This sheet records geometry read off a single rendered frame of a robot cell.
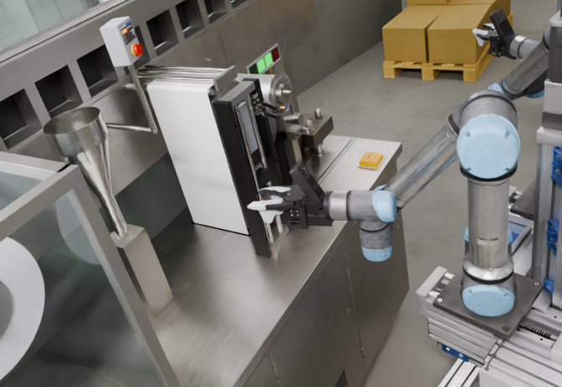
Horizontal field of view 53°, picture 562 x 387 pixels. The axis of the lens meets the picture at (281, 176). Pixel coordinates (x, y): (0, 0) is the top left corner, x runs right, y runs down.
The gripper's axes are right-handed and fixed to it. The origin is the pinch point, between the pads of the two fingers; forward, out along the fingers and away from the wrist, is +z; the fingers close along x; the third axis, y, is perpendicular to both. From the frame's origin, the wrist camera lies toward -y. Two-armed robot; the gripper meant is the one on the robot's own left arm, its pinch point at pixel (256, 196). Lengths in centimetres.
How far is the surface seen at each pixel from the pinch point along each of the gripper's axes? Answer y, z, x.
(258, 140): -6.3, 7.0, 23.0
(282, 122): -1, 10, 52
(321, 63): 61, 85, 361
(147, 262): 17.6, 33.6, -7.5
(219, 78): -25.1, 15.7, 23.8
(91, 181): -11.8, 36.9, -14.9
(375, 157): 22, -17, 72
